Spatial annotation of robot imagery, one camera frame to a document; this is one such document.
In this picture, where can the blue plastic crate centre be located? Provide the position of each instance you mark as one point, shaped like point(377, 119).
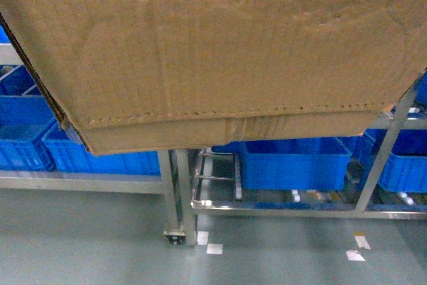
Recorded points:
point(291, 164)

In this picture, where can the blue plastic crate left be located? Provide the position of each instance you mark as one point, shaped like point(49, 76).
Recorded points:
point(71, 157)

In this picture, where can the blue plastic crate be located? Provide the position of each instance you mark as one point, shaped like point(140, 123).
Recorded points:
point(405, 170)
point(291, 164)
point(71, 157)

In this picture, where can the brown cardboard box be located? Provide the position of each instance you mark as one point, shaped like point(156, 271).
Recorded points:
point(142, 75)

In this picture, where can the blue crate far left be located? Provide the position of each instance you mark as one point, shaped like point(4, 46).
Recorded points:
point(25, 118)

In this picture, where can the blue plastic crate right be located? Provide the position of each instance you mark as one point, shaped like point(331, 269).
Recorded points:
point(405, 170)

